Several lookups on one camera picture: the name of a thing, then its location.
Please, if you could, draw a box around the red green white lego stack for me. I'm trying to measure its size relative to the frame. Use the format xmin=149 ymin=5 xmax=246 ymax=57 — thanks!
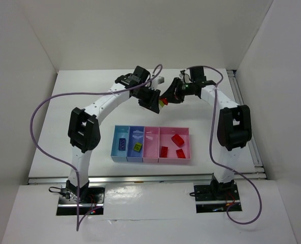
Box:
xmin=158 ymin=100 xmax=166 ymax=111

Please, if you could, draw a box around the red arched lego cap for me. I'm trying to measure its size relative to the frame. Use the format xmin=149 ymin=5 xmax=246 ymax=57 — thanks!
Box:
xmin=161 ymin=98 xmax=168 ymax=105

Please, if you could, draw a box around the red rounded lego brick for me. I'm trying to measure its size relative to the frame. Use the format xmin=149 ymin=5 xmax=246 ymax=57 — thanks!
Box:
xmin=171 ymin=134 xmax=185 ymax=147

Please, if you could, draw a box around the lime green lego brick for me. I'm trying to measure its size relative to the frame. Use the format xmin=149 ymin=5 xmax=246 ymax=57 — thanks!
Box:
xmin=133 ymin=142 xmax=142 ymax=152

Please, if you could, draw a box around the red rectangular lego brick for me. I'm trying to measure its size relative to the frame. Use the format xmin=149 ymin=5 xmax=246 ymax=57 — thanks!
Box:
xmin=160 ymin=146 xmax=168 ymax=158

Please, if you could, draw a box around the purple lego brick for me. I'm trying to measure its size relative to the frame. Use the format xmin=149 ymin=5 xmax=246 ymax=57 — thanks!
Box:
xmin=118 ymin=138 xmax=126 ymax=151

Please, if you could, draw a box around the red curved lego brick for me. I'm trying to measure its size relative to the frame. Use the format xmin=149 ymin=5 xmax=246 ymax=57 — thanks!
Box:
xmin=176 ymin=149 xmax=186 ymax=159

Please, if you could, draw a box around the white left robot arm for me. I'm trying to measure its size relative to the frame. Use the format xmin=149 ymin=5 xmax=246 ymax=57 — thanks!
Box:
xmin=66 ymin=65 xmax=164 ymax=199

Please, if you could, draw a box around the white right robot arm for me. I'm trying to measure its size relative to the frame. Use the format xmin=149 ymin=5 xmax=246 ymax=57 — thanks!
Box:
xmin=160 ymin=66 xmax=252 ymax=200

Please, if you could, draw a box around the wide pink container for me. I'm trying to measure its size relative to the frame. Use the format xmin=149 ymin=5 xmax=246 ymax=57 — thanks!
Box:
xmin=159 ymin=127 xmax=191 ymax=165

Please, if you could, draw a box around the dark blue container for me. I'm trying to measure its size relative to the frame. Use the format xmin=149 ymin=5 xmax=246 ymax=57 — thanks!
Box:
xmin=127 ymin=126 xmax=144 ymax=163

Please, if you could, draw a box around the light blue container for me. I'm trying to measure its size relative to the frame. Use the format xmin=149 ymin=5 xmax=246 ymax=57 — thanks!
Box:
xmin=111 ymin=125 xmax=130 ymax=162

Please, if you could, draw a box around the narrow pink container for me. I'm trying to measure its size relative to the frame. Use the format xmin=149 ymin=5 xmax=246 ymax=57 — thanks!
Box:
xmin=142 ymin=127 xmax=160 ymax=163

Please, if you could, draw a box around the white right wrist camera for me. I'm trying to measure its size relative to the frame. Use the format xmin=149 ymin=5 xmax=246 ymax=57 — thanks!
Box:
xmin=179 ymin=70 xmax=192 ymax=83

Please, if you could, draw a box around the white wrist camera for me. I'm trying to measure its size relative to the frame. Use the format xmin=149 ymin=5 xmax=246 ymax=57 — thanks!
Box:
xmin=151 ymin=76 xmax=165 ymax=89
xmin=179 ymin=70 xmax=192 ymax=83

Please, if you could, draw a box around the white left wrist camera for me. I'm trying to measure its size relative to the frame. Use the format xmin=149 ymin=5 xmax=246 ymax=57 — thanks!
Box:
xmin=151 ymin=76 xmax=165 ymax=89

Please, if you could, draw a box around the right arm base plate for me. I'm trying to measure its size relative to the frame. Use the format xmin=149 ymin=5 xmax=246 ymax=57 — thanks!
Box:
xmin=189 ymin=184 xmax=242 ymax=214

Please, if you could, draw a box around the aluminium right rail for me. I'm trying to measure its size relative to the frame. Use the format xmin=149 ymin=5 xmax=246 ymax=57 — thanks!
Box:
xmin=227 ymin=70 xmax=265 ymax=174

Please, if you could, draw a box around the aluminium rail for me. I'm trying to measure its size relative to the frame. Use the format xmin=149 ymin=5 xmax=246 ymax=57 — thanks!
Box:
xmin=27 ymin=172 xmax=268 ymax=186
xmin=227 ymin=70 xmax=265 ymax=174

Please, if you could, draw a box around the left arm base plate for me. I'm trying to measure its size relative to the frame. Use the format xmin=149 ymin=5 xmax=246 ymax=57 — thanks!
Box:
xmin=53 ymin=187 xmax=105 ymax=216

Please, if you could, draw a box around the aluminium front rail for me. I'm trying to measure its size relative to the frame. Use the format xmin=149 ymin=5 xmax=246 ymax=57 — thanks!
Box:
xmin=27 ymin=172 xmax=268 ymax=186

